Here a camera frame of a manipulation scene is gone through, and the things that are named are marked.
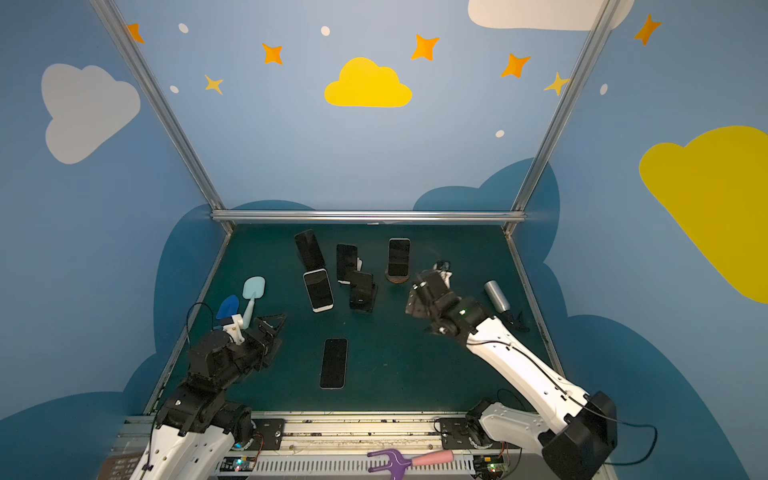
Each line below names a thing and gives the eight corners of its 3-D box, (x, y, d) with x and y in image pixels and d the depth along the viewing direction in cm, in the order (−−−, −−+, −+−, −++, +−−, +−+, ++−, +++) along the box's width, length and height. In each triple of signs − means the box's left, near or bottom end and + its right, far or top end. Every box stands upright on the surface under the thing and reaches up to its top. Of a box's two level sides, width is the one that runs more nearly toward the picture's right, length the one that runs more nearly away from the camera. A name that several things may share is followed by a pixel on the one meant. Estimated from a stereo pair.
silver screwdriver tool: (497, 314, 100) (501, 308, 97) (481, 288, 107) (484, 281, 103) (506, 312, 100) (510, 306, 97) (490, 285, 107) (493, 279, 104)
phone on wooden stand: (388, 278, 105) (389, 251, 94) (388, 264, 109) (389, 237, 98) (408, 278, 105) (411, 252, 94) (407, 264, 109) (410, 237, 98)
